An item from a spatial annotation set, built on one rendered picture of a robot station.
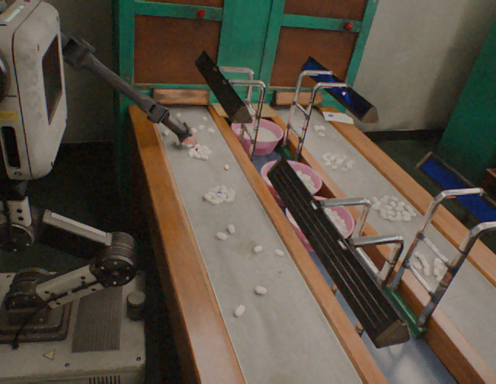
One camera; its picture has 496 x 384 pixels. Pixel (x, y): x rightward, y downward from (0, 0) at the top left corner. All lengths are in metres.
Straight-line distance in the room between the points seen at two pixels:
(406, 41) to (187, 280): 3.18
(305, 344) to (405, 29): 3.16
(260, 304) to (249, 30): 1.48
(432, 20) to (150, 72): 2.62
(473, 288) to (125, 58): 1.79
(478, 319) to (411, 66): 2.95
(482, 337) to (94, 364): 1.20
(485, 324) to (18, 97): 1.44
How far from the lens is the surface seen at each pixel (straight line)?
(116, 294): 1.67
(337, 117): 2.57
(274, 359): 1.21
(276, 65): 2.47
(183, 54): 2.30
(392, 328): 0.90
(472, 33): 4.55
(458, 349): 1.43
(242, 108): 1.57
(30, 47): 0.95
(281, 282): 1.40
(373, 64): 3.93
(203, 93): 2.33
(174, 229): 1.48
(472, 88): 4.23
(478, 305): 1.65
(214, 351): 1.17
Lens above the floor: 1.72
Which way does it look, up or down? 34 degrees down
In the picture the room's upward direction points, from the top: 11 degrees clockwise
